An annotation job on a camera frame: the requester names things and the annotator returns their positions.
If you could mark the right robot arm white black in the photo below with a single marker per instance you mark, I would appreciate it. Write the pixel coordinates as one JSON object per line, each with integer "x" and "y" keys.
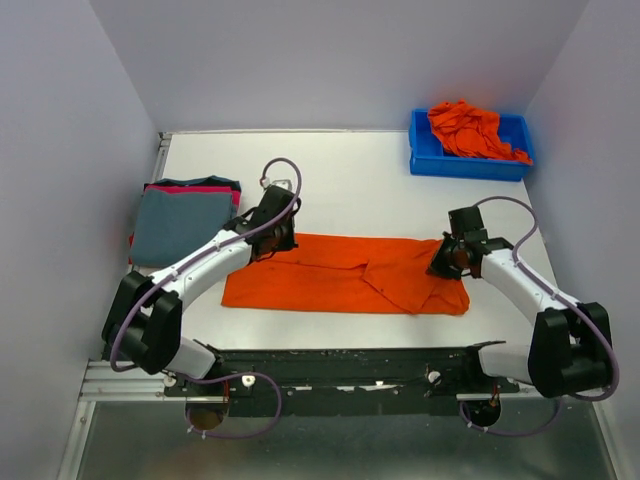
{"x": 570, "y": 352}

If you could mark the folded dark teal t shirt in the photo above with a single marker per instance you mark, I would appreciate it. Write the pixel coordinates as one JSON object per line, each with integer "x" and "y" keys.
{"x": 210, "y": 181}

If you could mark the black mounting base rail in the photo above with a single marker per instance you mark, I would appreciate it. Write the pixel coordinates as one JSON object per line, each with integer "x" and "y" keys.
{"x": 346, "y": 382}

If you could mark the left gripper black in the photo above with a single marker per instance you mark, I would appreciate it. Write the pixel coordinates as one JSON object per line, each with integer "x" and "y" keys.
{"x": 291, "y": 242}

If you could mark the crumpled orange t shirt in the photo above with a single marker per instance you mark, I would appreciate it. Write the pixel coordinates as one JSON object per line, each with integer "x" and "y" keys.
{"x": 471, "y": 132}

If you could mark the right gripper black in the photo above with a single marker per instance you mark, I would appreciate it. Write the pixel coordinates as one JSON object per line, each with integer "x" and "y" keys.
{"x": 437, "y": 266}

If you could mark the orange t shirt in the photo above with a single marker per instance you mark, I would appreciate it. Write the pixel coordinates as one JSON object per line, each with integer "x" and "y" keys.
{"x": 340, "y": 274}
{"x": 471, "y": 132}

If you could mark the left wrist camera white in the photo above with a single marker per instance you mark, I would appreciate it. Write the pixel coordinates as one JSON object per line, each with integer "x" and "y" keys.
{"x": 285, "y": 184}

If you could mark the blue plastic bin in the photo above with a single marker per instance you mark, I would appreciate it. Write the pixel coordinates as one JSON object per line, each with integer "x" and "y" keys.
{"x": 428, "y": 158}

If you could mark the folded grey-blue t shirt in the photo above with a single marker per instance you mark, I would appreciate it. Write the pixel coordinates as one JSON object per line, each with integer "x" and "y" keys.
{"x": 170, "y": 226}

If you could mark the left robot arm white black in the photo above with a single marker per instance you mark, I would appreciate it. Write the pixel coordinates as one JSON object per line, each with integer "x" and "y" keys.
{"x": 144, "y": 323}

